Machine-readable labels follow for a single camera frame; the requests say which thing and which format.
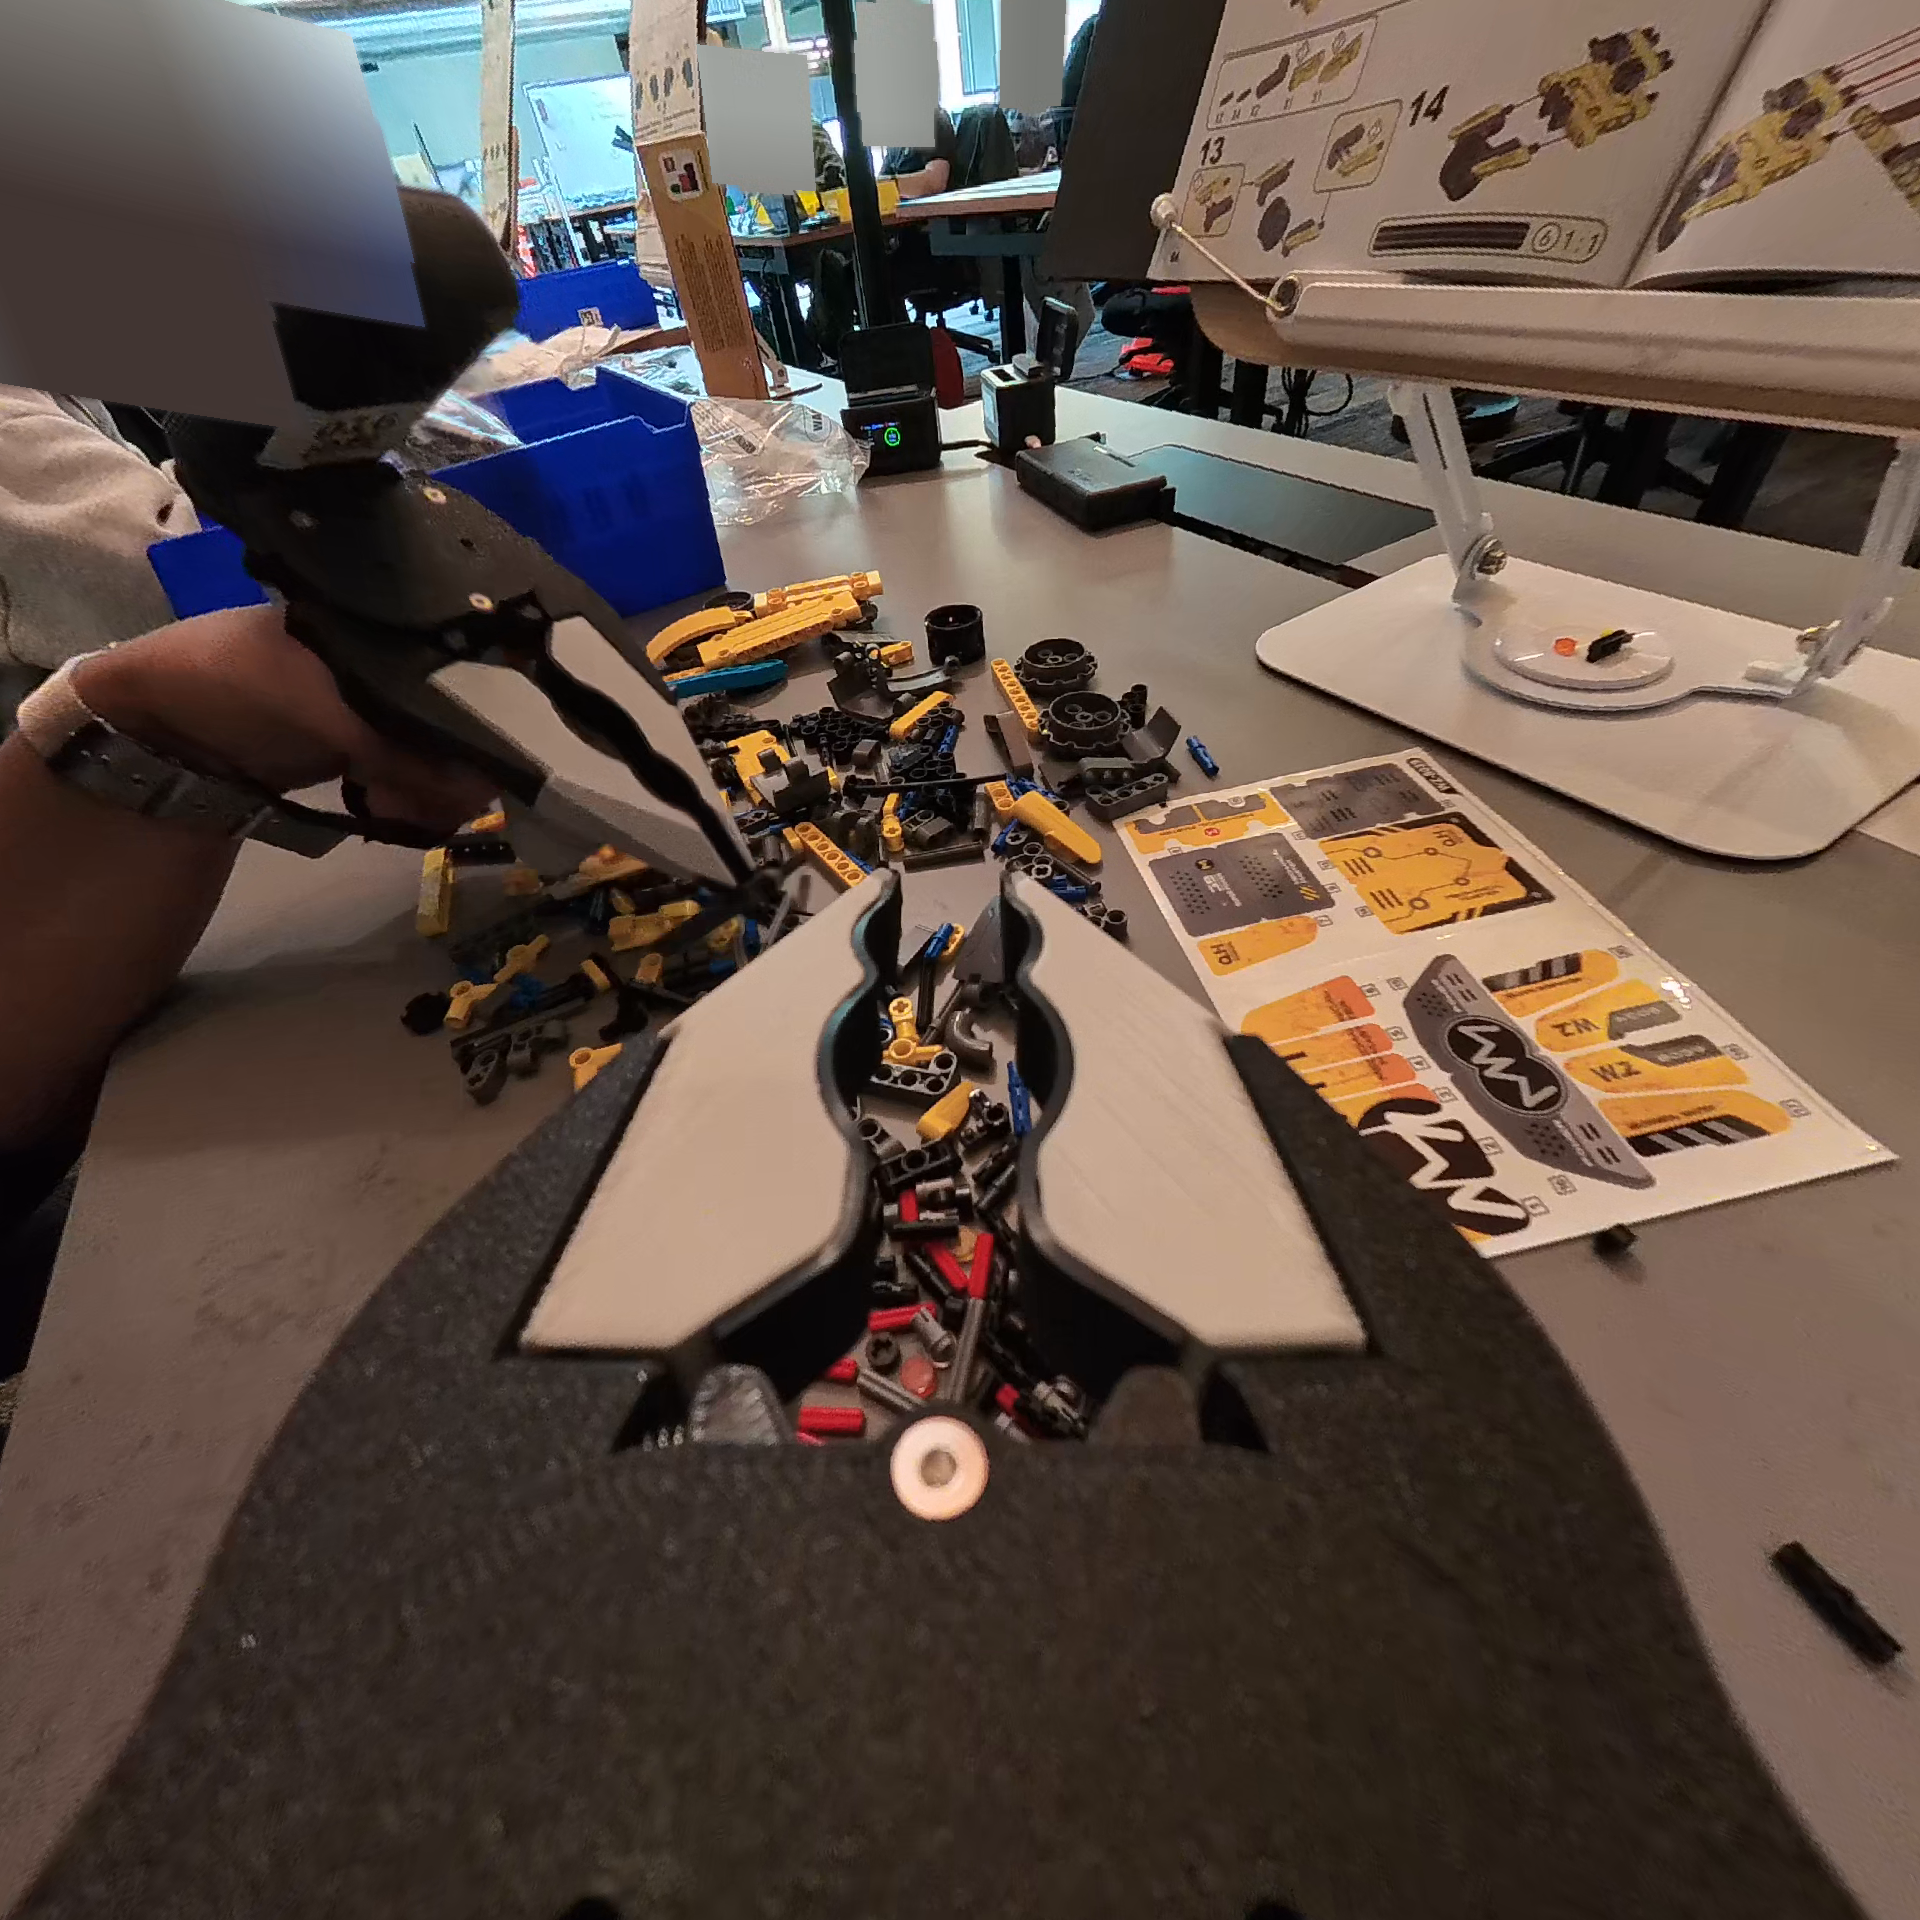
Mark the black pole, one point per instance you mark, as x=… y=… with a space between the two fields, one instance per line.
x=854 y=166

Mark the tall cardboard box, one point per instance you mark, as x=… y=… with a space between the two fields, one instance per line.
x=696 y=193

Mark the yellow curved toy panel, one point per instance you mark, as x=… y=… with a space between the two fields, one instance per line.
x=718 y=634

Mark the dark partition panel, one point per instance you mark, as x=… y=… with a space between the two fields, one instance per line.
x=1123 y=134

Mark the person's left forearm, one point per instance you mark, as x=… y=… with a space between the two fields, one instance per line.
x=90 y=932

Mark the black toy axle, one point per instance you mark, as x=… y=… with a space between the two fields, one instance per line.
x=1835 y=1600

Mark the pile of toy building pieces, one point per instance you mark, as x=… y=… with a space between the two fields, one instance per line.
x=931 y=811

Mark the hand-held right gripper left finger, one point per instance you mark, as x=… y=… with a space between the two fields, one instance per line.
x=707 y=1188

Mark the blue plastic bin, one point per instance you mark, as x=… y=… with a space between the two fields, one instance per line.
x=584 y=302
x=597 y=494

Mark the black docking box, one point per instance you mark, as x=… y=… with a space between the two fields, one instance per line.
x=1089 y=486

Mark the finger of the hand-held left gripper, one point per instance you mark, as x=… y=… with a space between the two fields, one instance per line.
x=621 y=669
x=555 y=748

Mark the open instruction booklet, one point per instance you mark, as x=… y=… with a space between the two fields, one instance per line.
x=1501 y=134

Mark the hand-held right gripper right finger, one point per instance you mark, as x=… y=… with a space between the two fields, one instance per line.
x=1186 y=1188

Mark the black toy gear wheel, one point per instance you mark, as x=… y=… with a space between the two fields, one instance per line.
x=1063 y=669
x=1089 y=727

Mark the black white charger box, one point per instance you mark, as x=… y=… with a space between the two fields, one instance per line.
x=1019 y=405

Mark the black toy wheel rim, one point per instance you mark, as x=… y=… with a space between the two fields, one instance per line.
x=954 y=638

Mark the yellow toy panel with holes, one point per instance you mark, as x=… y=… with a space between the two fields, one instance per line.
x=823 y=600

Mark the white book stand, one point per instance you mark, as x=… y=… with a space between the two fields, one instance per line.
x=1622 y=748

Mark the person's left hand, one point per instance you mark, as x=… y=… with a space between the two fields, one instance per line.
x=257 y=708

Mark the black charger with green light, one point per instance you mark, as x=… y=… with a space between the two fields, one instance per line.
x=891 y=405

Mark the yellow grey sticker sheet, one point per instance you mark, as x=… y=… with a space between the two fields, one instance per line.
x=1441 y=961

